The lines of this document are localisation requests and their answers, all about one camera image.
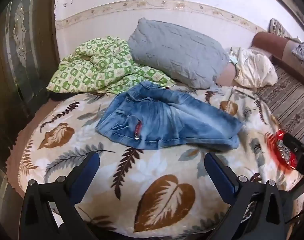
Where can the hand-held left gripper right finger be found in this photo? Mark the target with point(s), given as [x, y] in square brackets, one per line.
[218, 170]

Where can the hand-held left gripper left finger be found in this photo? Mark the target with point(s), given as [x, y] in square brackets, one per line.
[88, 166]

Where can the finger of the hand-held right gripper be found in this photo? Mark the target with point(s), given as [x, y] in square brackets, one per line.
[293, 142]

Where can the blue denim pants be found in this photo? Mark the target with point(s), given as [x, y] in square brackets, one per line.
[167, 115]

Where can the pile of sunflower seeds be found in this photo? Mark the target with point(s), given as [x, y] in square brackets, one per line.
[283, 150]

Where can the red glass bowl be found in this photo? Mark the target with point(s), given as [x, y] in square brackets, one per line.
[274, 145]

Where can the striped floral sofa cushion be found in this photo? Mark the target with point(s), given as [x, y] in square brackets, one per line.
[289, 100]

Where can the leaf-printed plush blanket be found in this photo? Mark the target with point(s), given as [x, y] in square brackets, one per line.
[142, 180]

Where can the cream crumpled cloth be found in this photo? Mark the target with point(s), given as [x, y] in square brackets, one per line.
[254, 67]

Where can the green checked quilt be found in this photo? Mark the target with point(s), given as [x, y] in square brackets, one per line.
[92, 67]

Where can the pale teal cloth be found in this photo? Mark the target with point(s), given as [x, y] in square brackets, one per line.
[233, 60]

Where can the brown bolster cushion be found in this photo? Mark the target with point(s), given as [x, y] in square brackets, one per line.
[266, 42]

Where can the small striped pillow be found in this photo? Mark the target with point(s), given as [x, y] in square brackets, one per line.
[278, 28]

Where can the grey quilted pillow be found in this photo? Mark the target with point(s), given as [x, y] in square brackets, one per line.
[177, 50]

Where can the dark wooden glass-panel door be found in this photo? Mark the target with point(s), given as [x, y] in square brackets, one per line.
[17, 55]

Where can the dark framed wall picture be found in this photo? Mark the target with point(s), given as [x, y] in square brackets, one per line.
[295, 12]

